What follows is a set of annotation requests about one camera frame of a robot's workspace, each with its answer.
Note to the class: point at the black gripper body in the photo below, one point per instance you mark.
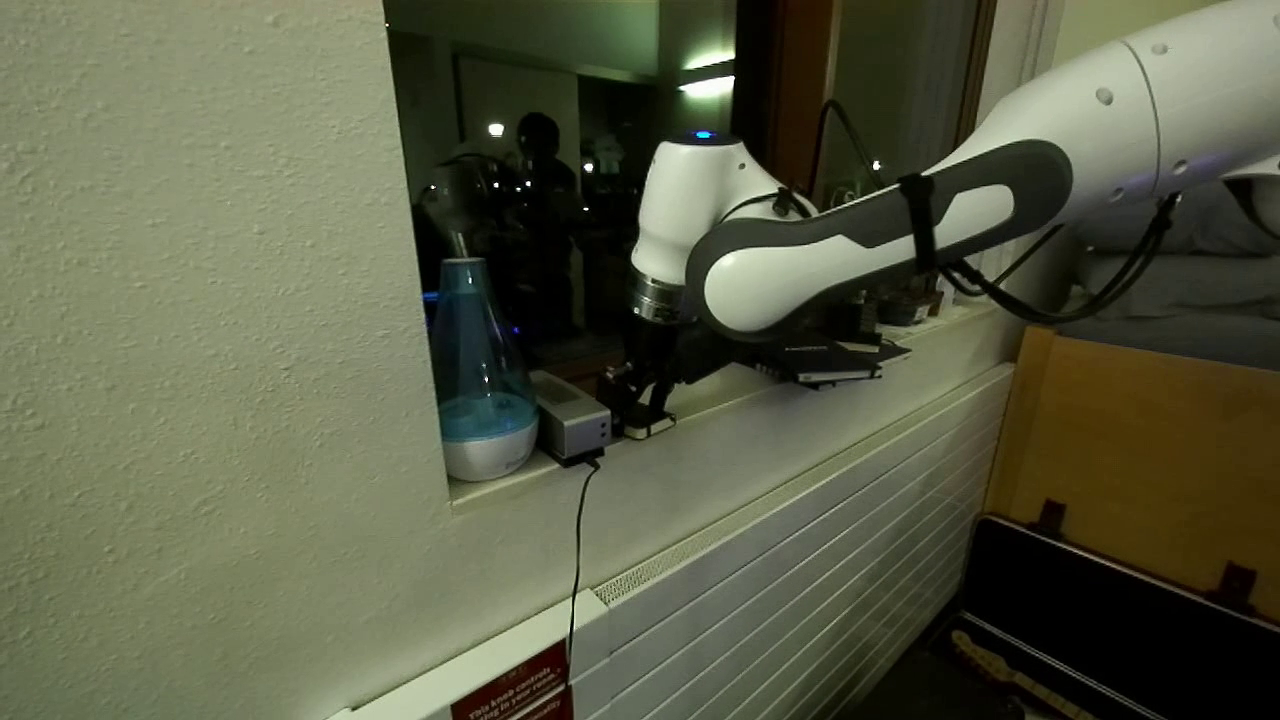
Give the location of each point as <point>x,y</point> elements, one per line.
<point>674,350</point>

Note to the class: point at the small black book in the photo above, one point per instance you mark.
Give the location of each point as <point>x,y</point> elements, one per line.
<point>648,428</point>

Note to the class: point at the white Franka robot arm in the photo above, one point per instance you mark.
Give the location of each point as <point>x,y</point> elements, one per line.
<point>865,224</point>

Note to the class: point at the grey rectangular box device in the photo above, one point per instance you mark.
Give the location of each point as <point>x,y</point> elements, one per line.
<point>569,421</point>

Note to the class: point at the blue cone-shaped humidifier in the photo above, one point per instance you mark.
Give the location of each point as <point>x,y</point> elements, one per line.
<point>475,387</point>

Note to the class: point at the white slatted radiator cover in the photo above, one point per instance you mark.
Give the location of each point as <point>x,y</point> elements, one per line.
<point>800,573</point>

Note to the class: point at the dark planter with white label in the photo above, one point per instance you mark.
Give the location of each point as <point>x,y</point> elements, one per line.
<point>904,304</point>

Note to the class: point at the dark red warning sticker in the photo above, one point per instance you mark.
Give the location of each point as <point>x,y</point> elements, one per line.
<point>523,692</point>

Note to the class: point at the black bed drawer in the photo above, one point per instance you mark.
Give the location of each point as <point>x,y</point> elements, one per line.
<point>1107,624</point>

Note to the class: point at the grey folded blanket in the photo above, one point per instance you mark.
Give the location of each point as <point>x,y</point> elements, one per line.
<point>1175,304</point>

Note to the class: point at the brown wooden window frame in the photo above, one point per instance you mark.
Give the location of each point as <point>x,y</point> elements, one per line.
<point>800,52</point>

